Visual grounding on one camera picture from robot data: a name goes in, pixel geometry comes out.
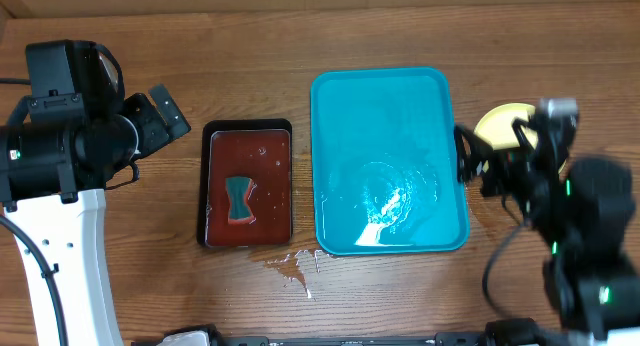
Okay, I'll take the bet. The yellow plate top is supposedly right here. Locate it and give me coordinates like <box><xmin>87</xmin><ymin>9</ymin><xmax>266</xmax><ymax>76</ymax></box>
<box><xmin>473</xmin><ymin>102</ymin><xmax>569</xmax><ymax>175</ymax></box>

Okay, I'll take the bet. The wet sponge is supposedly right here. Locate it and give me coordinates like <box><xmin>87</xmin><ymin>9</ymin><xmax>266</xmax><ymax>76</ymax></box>
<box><xmin>225</xmin><ymin>176</ymin><xmax>255</xmax><ymax>224</ymax></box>

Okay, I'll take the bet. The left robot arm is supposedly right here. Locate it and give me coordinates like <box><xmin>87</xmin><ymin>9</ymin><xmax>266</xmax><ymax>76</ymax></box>
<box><xmin>1</xmin><ymin>40</ymin><xmax>190</xmax><ymax>345</ymax></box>

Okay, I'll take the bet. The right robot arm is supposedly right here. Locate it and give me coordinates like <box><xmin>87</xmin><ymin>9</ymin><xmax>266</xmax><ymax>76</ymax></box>
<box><xmin>453</xmin><ymin>114</ymin><xmax>639</xmax><ymax>345</ymax></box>

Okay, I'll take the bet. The teal plastic tray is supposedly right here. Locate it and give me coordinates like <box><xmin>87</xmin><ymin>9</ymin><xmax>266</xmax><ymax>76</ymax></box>
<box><xmin>310</xmin><ymin>67</ymin><xmax>470</xmax><ymax>256</ymax></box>

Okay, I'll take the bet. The black tray with red water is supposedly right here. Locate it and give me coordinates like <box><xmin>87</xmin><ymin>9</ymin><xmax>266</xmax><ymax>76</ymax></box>
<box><xmin>196</xmin><ymin>118</ymin><xmax>293</xmax><ymax>249</ymax></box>

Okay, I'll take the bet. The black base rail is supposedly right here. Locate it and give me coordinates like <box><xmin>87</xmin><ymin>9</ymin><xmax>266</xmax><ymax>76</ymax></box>
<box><xmin>130</xmin><ymin>318</ymin><xmax>541</xmax><ymax>346</ymax></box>

